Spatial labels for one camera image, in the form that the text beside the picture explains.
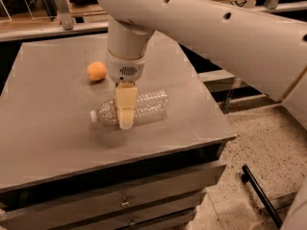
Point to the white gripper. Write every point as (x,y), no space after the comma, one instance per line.
(125,69)

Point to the clear plastic water bottle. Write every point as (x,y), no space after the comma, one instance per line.
(150,107)

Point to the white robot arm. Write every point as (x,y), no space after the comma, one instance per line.
(266,51)

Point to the orange fruit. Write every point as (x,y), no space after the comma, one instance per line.
(96,71)

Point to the grey drawer cabinet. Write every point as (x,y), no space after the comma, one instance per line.
(61,171)

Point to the upper drawer knob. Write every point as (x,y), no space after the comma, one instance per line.
(125,203)

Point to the drawer knob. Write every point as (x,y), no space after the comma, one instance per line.
(132,222)
(125,203)

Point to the lower drawer knob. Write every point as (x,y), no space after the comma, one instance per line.
(132,222)

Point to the black metal bar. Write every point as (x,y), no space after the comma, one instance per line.
(246,177)

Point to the metal railing frame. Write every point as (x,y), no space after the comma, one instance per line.
(29,19)

